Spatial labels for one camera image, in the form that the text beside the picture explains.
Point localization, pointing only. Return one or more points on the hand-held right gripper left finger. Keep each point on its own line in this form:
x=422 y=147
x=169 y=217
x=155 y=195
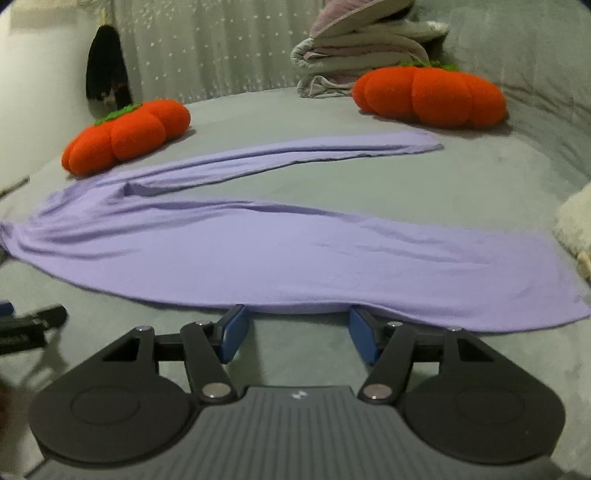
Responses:
x=233 y=332

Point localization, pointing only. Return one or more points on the grey quilted cover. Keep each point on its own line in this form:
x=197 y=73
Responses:
x=531 y=60

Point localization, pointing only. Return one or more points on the white plush toy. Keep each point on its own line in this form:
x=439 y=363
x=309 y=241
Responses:
x=575 y=221

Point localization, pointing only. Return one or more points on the orange pumpkin cushion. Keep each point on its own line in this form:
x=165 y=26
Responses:
x=429 y=97
x=129 y=136

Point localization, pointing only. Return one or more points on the dark hanging clothes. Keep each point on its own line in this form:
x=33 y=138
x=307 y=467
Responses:
x=106 y=64

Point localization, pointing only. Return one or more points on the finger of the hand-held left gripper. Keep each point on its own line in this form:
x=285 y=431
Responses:
x=4 y=308
x=51 y=316

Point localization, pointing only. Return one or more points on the purple pants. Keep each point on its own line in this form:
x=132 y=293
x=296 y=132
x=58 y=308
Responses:
x=231 y=254

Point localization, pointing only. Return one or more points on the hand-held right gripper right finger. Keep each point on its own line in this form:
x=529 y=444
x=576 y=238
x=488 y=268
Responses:
x=364 y=337

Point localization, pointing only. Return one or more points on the purple pillow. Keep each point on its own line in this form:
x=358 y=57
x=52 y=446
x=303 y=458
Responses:
x=351 y=14

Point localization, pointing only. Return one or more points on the grey starred curtain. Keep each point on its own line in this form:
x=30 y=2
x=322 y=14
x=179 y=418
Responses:
x=221 y=50

